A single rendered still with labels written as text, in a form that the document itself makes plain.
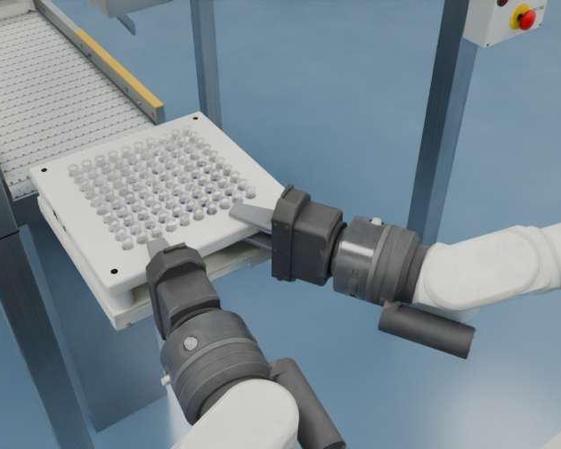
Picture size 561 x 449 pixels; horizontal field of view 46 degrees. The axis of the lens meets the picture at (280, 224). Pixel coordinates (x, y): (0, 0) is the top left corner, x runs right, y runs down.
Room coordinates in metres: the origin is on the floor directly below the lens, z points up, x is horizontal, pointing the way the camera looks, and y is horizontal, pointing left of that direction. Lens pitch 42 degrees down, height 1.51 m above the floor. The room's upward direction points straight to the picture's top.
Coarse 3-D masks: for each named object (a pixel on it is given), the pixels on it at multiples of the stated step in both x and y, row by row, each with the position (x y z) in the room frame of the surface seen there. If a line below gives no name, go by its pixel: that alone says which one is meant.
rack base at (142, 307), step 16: (48, 208) 0.64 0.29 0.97; (64, 240) 0.59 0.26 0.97; (80, 256) 0.56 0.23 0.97; (208, 256) 0.56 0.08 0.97; (224, 256) 0.56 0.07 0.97; (240, 256) 0.56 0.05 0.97; (256, 256) 0.57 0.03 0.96; (80, 272) 0.55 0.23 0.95; (208, 272) 0.53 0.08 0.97; (224, 272) 0.54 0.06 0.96; (96, 288) 0.51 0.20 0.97; (144, 288) 0.51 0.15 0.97; (144, 304) 0.49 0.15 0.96; (112, 320) 0.47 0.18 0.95; (128, 320) 0.47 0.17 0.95
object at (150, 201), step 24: (168, 144) 0.72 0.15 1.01; (96, 168) 0.65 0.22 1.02; (120, 168) 0.66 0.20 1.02; (144, 168) 0.66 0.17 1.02; (168, 168) 0.67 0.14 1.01; (192, 168) 0.66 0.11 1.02; (216, 168) 0.66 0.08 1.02; (120, 192) 0.61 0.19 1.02; (144, 192) 0.61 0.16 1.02; (192, 192) 0.61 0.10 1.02; (216, 192) 0.62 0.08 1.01; (120, 216) 0.57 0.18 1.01; (144, 216) 0.56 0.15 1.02; (168, 216) 0.57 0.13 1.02
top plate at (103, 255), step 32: (160, 128) 0.76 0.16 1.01; (192, 128) 0.76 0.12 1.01; (64, 160) 0.68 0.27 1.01; (64, 192) 0.62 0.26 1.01; (96, 192) 0.62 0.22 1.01; (256, 192) 0.62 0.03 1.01; (64, 224) 0.57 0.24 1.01; (96, 224) 0.56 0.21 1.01; (192, 224) 0.56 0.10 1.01; (224, 224) 0.56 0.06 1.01; (96, 256) 0.51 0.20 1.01; (128, 256) 0.51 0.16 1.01; (128, 288) 0.48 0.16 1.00
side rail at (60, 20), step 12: (36, 0) 1.40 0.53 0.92; (48, 0) 1.37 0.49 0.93; (48, 12) 1.34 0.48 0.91; (60, 12) 1.31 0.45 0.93; (60, 24) 1.29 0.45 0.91; (72, 24) 1.25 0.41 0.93; (72, 36) 1.23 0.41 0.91; (84, 48) 1.19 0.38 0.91; (96, 60) 1.14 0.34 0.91; (108, 72) 1.10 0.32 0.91; (120, 84) 1.05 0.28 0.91; (132, 96) 1.02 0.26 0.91; (144, 108) 0.98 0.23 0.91; (156, 120) 0.94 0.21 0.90
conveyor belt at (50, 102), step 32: (0, 32) 1.29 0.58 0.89; (32, 32) 1.29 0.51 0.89; (0, 64) 1.16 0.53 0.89; (32, 64) 1.16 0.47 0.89; (64, 64) 1.16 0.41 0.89; (0, 96) 1.04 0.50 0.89; (32, 96) 1.04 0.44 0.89; (64, 96) 1.04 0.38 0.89; (96, 96) 1.04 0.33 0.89; (0, 128) 0.94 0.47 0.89; (32, 128) 0.94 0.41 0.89; (64, 128) 0.94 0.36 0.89; (96, 128) 0.94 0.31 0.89; (128, 128) 0.94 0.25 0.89; (0, 160) 0.85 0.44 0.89; (32, 160) 0.85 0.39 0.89; (32, 192) 0.81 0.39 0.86
